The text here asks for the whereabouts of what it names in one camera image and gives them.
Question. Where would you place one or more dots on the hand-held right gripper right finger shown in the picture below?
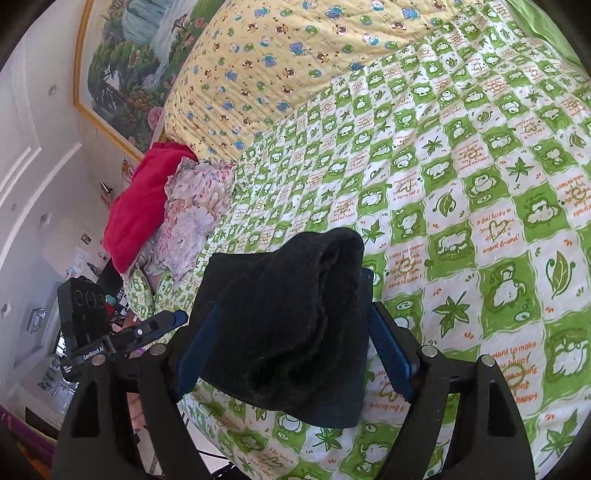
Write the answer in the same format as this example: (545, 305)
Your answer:
(392, 350)

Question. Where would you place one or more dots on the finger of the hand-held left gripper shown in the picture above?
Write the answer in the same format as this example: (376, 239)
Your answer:
(152, 325)

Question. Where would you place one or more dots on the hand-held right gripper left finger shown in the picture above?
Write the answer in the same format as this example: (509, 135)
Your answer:
(201, 344)

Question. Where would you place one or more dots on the black pants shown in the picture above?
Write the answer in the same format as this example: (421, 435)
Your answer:
(295, 323)

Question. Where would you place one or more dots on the green checked pillow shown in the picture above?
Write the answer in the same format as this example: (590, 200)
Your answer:
(141, 290)

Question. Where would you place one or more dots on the pink floral cloth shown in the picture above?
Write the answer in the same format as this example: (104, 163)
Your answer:
(189, 217)

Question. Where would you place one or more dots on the red cloth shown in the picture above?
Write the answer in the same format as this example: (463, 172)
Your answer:
(138, 203)

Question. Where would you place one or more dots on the green checked cartoon bed sheet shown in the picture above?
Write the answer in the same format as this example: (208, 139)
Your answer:
(461, 194)

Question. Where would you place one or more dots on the gold framed landscape painting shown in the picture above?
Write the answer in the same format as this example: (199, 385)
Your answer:
(134, 64)

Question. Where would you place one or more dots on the yellow animal print quilt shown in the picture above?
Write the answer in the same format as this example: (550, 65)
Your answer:
(277, 60)

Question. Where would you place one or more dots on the plain lime green sheet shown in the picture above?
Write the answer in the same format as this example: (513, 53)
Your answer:
(549, 23)

